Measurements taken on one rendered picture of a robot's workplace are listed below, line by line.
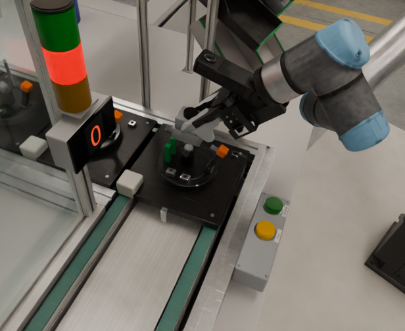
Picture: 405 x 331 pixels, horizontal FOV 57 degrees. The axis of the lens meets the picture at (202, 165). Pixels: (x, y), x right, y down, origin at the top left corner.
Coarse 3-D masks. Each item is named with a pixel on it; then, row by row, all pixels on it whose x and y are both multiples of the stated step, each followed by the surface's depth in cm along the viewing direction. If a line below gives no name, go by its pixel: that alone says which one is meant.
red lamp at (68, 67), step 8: (80, 48) 49; (48, 56) 48; (56, 56) 47; (64, 56) 48; (72, 56) 48; (80, 56) 49; (48, 64) 49; (56, 64) 48; (64, 64) 48; (72, 64) 49; (80, 64) 50; (56, 72) 49; (64, 72) 49; (72, 72) 50; (80, 72) 51; (56, 80) 50; (64, 80) 50; (72, 80) 50; (80, 80) 51
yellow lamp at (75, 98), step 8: (56, 88) 52; (64, 88) 51; (72, 88) 51; (80, 88) 52; (88, 88) 54; (56, 96) 53; (64, 96) 52; (72, 96) 52; (80, 96) 53; (88, 96) 54; (64, 104) 53; (72, 104) 53; (80, 104) 54; (88, 104) 55; (72, 112) 54
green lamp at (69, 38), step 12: (36, 12) 44; (72, 12) 45; (36, 24) 45; (48, 24) 44; (60, 24) 45; (72, 24) 46; (48, 36) 45; (60, 36) 46; (72, 36) 47; (48, 48) 47; (60, 48) 47; (72, 48) 47
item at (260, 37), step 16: (224, 0) 79; (240, 0) 89; (256, 0) 89; (224, 16) 81; (240, 16) 86; (256, 16) 89; (272, 16) 89; (240, 32) 82; (256, 32) 86; (272, 32) 85; (256, 48) 82
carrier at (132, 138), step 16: (128, 112) 99; (128, 128) 95; (144, 128) 96; (112, 144) 89; (128, 144) 91; (144, 144) 94; (96, 160) 87; (112, 160) 87; (128, 160) 88; (96, 176) 84; (112, 176) 84
